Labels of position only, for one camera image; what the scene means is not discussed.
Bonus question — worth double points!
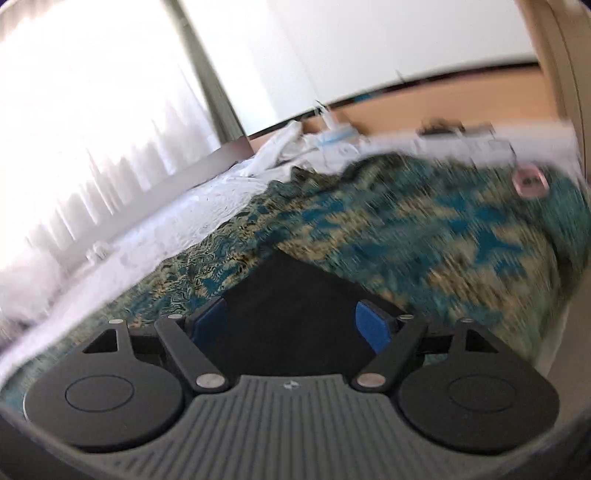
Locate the green curtain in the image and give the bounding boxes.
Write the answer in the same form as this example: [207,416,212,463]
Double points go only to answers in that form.
[178,0,251,141]

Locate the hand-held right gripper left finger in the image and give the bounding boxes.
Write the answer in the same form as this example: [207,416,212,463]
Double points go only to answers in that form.
[83,296,230,394]

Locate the sheer white curtain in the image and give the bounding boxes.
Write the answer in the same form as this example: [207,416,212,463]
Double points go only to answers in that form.
[0,0,222,301]

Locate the black pants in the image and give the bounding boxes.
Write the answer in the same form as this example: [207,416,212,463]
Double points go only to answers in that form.
[205,249,408,378]

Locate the crumpled white cloth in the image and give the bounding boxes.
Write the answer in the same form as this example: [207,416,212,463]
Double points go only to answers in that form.
[244,120,325,180]

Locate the grey headboard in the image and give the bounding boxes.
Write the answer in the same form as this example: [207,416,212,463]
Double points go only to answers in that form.
[85,137,256,261]

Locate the white bed sheet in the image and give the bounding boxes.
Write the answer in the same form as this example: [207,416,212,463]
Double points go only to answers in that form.
[0,159,282,381]

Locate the pink object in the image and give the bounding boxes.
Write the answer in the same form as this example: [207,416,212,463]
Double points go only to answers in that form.
[512,165,551,200]

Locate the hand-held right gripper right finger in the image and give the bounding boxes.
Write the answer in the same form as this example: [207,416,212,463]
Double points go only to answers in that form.
[351,299,502,393]

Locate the teal paisley blanket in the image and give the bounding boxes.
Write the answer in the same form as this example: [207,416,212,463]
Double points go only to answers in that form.
[0,152,588,402]

